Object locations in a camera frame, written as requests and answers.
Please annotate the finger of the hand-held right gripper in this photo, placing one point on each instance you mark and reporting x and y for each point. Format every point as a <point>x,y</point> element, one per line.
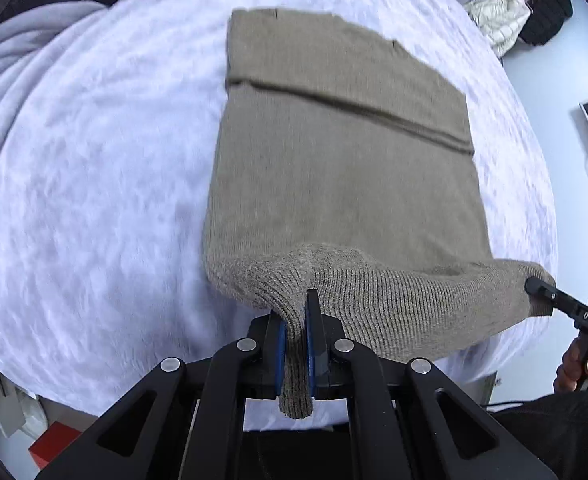
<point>546,294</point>

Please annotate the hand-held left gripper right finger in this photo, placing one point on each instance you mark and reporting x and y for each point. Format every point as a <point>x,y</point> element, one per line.
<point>314,342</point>

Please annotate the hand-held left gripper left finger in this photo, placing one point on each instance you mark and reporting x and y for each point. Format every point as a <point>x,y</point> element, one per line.
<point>280,355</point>

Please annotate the brown knit sweater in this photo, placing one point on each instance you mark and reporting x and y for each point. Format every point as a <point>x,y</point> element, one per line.
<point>344,160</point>

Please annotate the person's right forearm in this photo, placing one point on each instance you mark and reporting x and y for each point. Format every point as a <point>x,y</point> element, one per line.
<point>564,435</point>

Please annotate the person's right hand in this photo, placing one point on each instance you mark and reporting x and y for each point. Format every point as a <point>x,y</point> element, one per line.
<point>571,367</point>

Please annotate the red box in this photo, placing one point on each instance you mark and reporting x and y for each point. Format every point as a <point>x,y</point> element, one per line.
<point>53,445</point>

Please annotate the lavender fleece blanket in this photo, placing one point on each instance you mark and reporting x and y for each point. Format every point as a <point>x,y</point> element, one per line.
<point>98,185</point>

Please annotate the white puffer jacket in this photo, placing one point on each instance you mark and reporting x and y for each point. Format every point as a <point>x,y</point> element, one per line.
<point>499,20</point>

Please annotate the black hanging garment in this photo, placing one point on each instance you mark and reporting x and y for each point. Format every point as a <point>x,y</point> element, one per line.
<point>546,12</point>

